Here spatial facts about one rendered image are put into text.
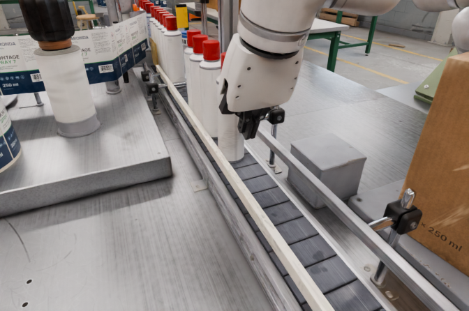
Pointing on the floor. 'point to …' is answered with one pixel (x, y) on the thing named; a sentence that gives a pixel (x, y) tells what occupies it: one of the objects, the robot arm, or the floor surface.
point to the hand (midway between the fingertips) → (248, 124)
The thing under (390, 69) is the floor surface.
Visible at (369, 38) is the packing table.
